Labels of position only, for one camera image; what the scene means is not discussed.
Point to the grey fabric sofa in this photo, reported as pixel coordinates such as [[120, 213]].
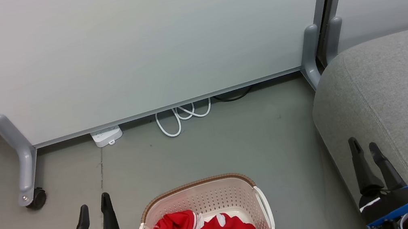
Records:
[[402, 99]]

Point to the white power strip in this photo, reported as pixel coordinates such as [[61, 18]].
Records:
[[107, 135]]

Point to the large white partition panel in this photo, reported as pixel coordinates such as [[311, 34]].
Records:
[[135, 43]]

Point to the grey partition foot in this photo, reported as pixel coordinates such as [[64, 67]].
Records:
[[25, 163], [310, 56], [333, 38]]

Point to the black caster wheel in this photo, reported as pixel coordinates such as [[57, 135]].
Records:
[[38, 198]]

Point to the white perforated laundry basket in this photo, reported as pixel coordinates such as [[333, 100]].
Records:
[[209, 197]]

